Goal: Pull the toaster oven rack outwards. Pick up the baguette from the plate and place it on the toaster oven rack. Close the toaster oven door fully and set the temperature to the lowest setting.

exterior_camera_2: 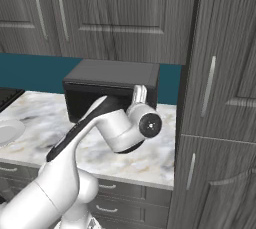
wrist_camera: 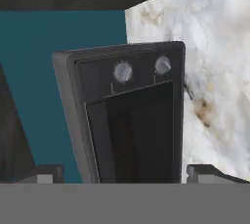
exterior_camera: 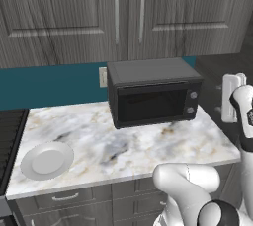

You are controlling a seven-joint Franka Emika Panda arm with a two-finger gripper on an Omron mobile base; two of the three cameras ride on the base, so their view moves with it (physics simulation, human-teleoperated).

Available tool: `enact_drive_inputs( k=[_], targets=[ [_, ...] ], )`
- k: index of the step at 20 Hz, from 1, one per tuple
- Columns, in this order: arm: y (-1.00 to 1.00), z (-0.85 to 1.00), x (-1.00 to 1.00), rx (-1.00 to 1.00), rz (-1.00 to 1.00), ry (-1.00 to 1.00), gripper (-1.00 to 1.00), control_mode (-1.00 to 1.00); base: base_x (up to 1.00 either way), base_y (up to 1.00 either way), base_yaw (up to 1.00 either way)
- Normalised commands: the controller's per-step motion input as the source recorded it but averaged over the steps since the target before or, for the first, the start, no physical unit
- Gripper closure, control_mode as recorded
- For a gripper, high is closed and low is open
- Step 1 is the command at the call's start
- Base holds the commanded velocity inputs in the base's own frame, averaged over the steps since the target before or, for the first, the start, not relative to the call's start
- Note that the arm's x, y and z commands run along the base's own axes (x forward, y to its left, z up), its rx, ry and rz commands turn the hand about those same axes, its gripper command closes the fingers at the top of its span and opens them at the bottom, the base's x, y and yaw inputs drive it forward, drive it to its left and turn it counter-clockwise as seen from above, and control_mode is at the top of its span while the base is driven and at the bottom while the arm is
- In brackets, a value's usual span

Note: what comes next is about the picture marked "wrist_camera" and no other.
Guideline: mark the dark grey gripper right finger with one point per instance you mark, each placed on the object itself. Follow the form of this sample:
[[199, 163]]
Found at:
[[198, 170]]

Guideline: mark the black toaster oven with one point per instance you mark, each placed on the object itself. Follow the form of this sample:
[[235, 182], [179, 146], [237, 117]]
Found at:
[[97, 71]]

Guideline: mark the silver toaster oven knob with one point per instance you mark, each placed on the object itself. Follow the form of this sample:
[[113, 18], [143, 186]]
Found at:
[[162, 65], [122, 72]]

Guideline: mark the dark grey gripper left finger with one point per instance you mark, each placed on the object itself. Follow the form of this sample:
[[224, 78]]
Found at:
[[49, 170]]

